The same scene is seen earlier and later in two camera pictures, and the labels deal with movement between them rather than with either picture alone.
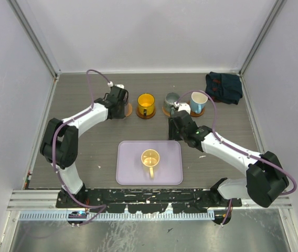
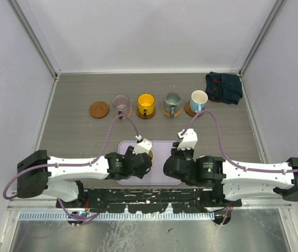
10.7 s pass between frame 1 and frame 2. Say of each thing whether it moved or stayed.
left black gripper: moved
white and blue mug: stayed
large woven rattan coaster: stayed
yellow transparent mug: stayed
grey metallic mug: stayed
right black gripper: moved
